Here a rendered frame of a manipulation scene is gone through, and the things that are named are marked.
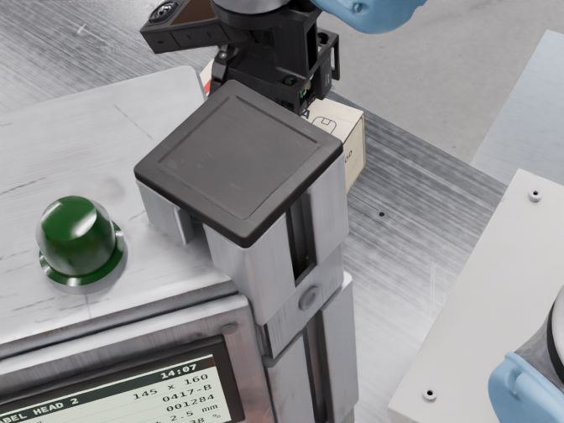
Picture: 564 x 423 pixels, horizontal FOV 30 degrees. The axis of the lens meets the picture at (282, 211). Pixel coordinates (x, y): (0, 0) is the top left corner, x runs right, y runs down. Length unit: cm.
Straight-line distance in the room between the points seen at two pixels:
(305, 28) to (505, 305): 30
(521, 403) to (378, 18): 25
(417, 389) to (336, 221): 55
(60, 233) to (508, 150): 91
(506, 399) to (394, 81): 175
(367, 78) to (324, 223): 207
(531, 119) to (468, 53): 124
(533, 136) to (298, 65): 44
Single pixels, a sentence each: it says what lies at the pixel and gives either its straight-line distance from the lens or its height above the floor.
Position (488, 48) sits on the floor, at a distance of 246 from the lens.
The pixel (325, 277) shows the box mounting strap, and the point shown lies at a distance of 35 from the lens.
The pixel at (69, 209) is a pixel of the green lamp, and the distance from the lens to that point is 31.
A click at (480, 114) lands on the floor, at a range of 232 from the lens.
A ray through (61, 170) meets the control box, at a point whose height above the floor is 148.
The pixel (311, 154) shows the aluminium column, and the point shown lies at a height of 150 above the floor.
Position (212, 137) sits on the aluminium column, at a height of 150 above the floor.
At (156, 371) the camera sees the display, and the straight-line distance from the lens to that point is 32.
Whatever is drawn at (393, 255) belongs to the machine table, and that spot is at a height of 83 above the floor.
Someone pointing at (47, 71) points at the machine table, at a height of 83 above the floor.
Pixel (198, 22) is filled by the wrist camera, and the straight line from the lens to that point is 84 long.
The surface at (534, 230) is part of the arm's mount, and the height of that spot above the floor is 95.
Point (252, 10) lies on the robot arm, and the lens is 77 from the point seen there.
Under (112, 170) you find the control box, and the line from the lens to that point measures 34.
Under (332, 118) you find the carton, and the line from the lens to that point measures 94.
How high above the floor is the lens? 173
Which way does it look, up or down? 53 degrees down
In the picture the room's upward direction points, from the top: 8 degrees counter-clockwise
